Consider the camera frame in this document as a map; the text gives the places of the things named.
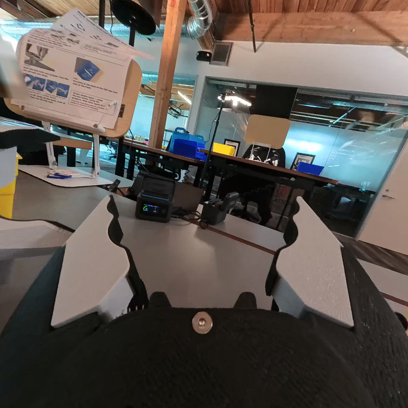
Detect small blue storage bin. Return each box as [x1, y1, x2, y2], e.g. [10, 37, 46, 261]
[296, 161, 324, 176]

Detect silver ventilation duct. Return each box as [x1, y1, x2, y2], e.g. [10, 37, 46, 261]
[181, 0, 213, 40]

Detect black power bank with display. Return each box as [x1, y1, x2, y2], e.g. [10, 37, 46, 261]
[135, 191, 176, 224]

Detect large yellow bin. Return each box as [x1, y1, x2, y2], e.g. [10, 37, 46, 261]
[0, 152, 23, 220]

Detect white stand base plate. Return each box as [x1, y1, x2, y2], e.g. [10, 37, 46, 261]
[18, 165, 114, 188]

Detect white door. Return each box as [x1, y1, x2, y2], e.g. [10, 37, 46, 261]
[356, 140, 408, 256]

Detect yellow storage bin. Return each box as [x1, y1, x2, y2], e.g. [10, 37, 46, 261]
[212, 142, 237, 157]

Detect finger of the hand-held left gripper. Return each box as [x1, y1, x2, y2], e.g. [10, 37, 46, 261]
[0, 218, 75, 255]
[0, 125, 62, 189]

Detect black hanging panel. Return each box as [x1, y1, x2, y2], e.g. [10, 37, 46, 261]
[253, 84, 298, 119]

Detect long wooden table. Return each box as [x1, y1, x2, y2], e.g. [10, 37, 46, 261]
[122, 138, 339, 186]

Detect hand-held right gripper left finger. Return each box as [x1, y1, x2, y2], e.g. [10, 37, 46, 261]
[51, 194, 149, 329]

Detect black cable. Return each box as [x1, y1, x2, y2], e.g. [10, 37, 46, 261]
[172, 209, 209, 230]

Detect wooden support post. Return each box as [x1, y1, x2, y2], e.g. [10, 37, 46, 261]
[148, 0, 187, 149]

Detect black charging dock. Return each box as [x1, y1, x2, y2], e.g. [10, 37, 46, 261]
[200, 191, 240, 226]

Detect grey wall vent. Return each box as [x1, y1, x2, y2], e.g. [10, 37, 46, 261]
[209, 41, 234, 67]

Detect printed instruction sheets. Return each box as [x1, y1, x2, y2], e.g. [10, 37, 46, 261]
[15, 8, 154, 129]

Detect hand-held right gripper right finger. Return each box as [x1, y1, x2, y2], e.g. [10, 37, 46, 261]
[265, 196, 355, 329]

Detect black label printer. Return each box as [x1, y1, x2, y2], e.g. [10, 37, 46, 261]
[132, 173, 176, 199]

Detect black tripod light stand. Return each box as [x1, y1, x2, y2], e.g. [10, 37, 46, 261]
[200, 92, 235, 192]

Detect wooden document stand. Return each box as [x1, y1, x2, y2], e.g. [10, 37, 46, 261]
[4, 59, 143, 179]

